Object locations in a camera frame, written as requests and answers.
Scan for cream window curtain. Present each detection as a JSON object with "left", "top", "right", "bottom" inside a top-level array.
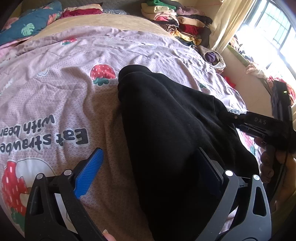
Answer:
[{"left": 209, "top": 0, "right": 255, "bottom": 53}]

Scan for beige bed sheet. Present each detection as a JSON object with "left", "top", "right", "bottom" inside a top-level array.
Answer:
[{"left": 30, "top": 14, "right": 172, "bottom": 40}]

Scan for red folded cloth on bed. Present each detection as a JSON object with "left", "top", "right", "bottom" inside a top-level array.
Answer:
[{"left": 61, "top": 4, "right": 103, "bottom": 18}]

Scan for pile of folded clothes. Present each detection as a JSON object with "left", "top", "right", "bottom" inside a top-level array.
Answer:
[{"left": 141, "top": 1, "right": 213, "bottom": 48}]

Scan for person's right hand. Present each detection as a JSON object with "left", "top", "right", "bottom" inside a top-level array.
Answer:
[{"left": 253, "top": 136, "right": 296, "bottom": 216}]

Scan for pink blanket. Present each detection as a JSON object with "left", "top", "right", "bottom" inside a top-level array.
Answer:
[{"left": 1, "top": 39, "right": 25, "bottom": 63}]

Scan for teal leaf print pillow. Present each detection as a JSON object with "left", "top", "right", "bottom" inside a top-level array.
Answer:
[{"left": 1, "top": 1, "right": 63, "bottom": 45}]

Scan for clothes on window sill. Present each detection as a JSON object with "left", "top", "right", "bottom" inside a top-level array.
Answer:
[{"left": 227, "top": 35, "right": 295, "bottom": 105}]

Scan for red plastic bag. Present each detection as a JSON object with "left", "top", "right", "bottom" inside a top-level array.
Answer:
[{"left": 224, "top": 76, "right": 236, "bottom": 89}]

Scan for bag with purple clothes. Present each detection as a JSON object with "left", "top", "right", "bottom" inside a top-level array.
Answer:
[{"left": 197, "top": 46, "right": 226, "bottom": 70}]

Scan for person's left hand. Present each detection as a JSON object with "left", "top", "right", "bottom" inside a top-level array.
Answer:
[{"left": 102, "top": 230, "right": 116, "bottom": 241}]

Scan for black sweatshirt with orange cuffs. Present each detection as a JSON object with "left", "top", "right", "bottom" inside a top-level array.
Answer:
[{"left": 118, "top": 65, "right": 259, "bottom": 240}]

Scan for pink strawberry print duvet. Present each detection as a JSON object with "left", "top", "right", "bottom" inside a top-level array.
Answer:
[{"left": 1, "top": 26, "right": 247, "bottom": 240}]

